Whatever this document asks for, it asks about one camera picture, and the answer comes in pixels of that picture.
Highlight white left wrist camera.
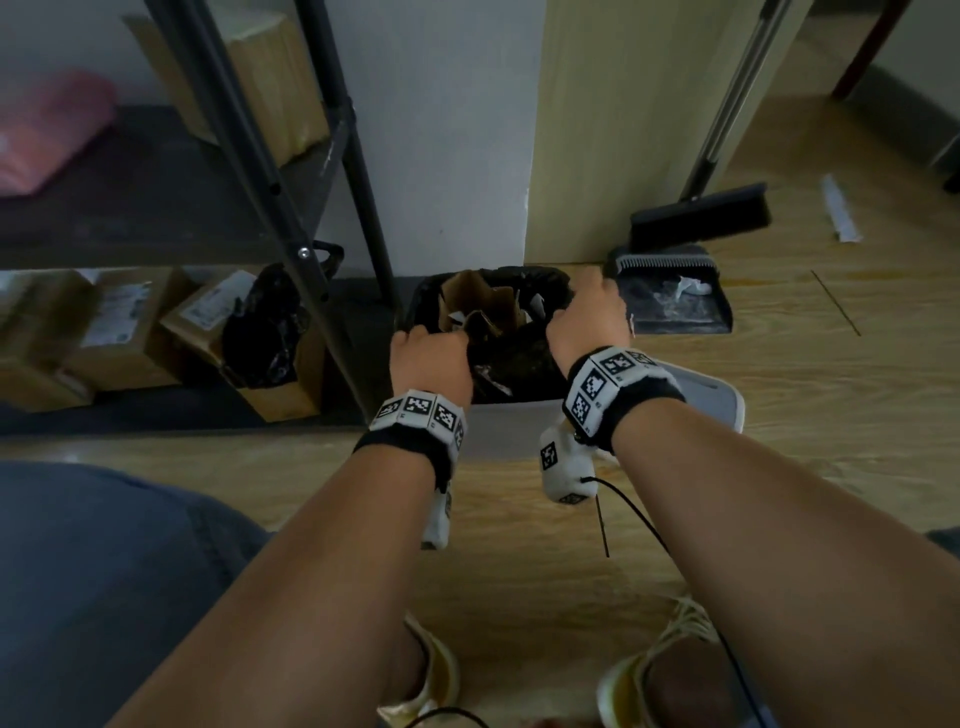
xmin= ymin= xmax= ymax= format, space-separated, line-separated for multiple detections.
xmin=420 ymin=480 xmax=456 ymax=552

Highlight black metal shelf rack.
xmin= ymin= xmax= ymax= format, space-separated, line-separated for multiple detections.
xmin=0 ymin=0 xmax=400 ymax=438

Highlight marker-printed right wrist band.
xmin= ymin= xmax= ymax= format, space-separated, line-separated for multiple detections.
xmin=562 ymin=345 xmax=686 ymax=456

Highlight person's right cream shoe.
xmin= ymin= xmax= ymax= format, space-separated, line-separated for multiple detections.
xmin=596 ymin=596 xmax=768 ymax=728

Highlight person's right forearm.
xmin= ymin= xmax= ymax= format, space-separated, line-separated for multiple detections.
xmin=611 ymin=397 xmax=960 ymax=728

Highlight white debris in dustpan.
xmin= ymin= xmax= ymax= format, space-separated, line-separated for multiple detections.
xmin=654 ymin=274 xmax=714 ymax=303

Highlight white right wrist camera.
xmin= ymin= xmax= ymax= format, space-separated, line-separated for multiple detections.
xmin=538 ymin=420 xmax=601 ymax=506

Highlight person's blue jeans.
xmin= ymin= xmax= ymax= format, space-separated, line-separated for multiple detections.
xmin=0 ymin=460 xmax=273 ymax=728

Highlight thin black cable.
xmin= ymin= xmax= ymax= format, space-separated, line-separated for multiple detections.
xmin=581 ymin=476 xmax=768 ymax=728

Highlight person's right hand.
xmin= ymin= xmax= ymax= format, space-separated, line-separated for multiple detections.
xmin=545 ymin=267 xmax=636 ymax=377

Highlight brown cardboard scraps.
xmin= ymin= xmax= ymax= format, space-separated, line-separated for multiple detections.
xmin=438 ymin=270 xmax=531 ymax=339

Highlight person's cream shoe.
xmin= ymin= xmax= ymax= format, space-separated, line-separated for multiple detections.
xmin=375 ymin=611 xmax=461 ymax=728
xmin=596 ymin=596 xmax=768 ymax=728

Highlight marker-printed left wrist band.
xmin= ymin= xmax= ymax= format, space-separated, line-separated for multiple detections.
xmin=352 ymin=388 xmax=468 ymax=493

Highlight black trash bag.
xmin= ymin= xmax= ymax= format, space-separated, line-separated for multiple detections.
xmin=401 ymin=265 xmax=576 ymax=407

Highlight person's left hand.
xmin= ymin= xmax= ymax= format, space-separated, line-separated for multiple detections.
xmin=389 ymin=326 xmax=474 ymax=410

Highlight white trash bin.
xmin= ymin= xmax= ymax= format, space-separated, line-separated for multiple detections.
xmin=457 ymin=397 xmax=625 ymax=465

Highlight plain brown cardboard box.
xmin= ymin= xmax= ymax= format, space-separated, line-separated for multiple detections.
xmin=0 ymin=271 xmax=96 ymax=414

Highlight white paper scrap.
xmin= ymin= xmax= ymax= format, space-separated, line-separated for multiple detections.
xmin=820 ymin=174 xmax=864 ymax=244

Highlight dark red pole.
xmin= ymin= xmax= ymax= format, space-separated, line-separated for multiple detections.
xmin=831 ymin=0 xmax=914 ymax=101

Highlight person's left cream shoe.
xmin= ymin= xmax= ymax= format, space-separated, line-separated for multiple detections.
xmin=375 ymin=611 xmax=461 ymax=728

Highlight labelled brown cardboard box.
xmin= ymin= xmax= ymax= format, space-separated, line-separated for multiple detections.
xmin=63 ymin=267 xmax=198 ymax=392
xmin=159 ymin=266 xmax=328 ymax=423

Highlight light wooden cabinet panel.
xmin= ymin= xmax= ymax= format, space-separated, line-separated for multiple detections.
xmin=524 ymin=0 xmax=816 ymax=265

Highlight black dustpan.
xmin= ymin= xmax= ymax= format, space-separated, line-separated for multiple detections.
xmin=603 ymin=243 xmax=735 ymax=336

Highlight person's left forearm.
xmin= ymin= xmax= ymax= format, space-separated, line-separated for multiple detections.
xmin=108 ymin=446 xmax=438 ymax=728

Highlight white bin lid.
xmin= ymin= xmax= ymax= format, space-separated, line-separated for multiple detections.
xmin=651 ymin=360 xmax=747 ymax=437

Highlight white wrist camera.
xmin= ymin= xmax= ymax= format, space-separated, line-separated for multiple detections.
xmin=538 ymin=420 xmax=601 ymax=506
xmin=420 ymin=480 xmax=456 ymax=552

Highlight black broom with metal handle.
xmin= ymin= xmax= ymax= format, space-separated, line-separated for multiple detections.
xmin=628 ymin=0 xmax=793 ymax=257

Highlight marker-printed wrist band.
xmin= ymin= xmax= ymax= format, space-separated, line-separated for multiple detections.
xmin=352 ymin=388 xmax=468 ymax=493
xmin=562 ymin=345 xmax=686 ymax=456

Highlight black plastic bag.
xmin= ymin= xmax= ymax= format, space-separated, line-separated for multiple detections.
xmin=220 ymin=241 xmax=346 ymax=390

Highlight tall brown cardboard box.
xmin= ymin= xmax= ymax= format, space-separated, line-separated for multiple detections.
xmin=123 ymin=7 xmax=332 ymax=168

